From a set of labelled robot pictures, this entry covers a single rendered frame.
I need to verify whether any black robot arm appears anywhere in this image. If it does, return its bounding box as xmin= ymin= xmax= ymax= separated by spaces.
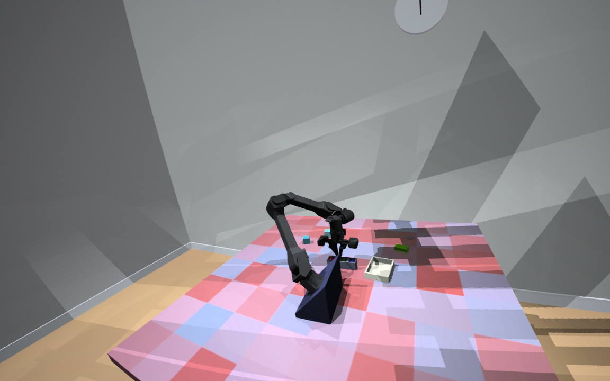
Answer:
xmin=266 ymin=192 xmax=355 ymax=296

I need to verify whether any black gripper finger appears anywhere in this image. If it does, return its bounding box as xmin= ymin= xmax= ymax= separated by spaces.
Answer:
xmin=339 ymin=244 xmax=348 ymax=258
xmin=329 ymin=244 xmax=339 ymax=256

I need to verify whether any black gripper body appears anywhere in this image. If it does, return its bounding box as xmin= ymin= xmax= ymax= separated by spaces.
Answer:
xmin=317 ymin=228 xmax=358 ymax=249

